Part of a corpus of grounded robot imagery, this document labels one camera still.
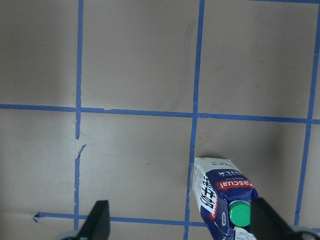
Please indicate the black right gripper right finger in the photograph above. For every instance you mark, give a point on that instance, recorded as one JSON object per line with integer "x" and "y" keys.
{"x": 266, "y": 224}

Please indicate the blue white milk carton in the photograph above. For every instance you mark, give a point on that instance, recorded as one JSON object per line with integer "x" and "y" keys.
{"x": 223, "y": 195}

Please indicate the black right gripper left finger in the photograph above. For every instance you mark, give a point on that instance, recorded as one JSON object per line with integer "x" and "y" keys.
{"x": 97, "y": 225}

